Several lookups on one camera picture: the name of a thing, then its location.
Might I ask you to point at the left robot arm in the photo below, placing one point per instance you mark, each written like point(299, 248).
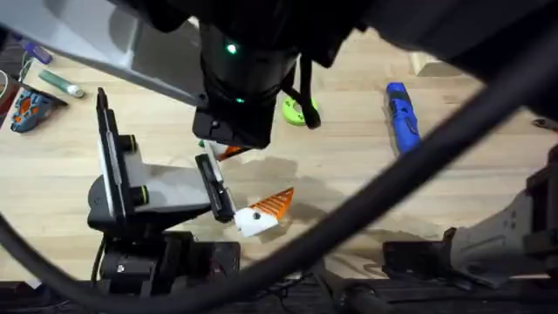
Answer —
point(174, 261)

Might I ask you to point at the pale wooden block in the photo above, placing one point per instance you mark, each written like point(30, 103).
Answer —
point(440, 67)

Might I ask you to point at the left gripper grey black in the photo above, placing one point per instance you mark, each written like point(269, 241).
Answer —
point(174, 192)

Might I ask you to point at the blue electric screwdriver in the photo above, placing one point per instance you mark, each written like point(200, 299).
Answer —
point(403, 118)

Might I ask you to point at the black flat wrist plate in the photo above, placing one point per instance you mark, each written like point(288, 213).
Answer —
point(114, 165)
point(65, 26)

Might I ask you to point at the blue and orange tool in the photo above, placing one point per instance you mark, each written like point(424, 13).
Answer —
point(30, 111)

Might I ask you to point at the purple tool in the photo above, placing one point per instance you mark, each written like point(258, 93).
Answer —
point(38, 52)

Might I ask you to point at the green disc with holes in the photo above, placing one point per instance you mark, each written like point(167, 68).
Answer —
point(292, 114)

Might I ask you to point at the green tube with white cap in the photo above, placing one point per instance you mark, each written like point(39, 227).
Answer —
point(61, 83)

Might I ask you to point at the black rail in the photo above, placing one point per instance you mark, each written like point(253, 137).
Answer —
point(436, 301)

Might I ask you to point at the orange ribbed wedge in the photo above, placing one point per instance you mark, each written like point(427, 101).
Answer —
point(231, 152)

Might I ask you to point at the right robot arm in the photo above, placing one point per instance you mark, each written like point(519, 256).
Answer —
point(488, 235)

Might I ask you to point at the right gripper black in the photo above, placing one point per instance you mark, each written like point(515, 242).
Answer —
point(244, 78)

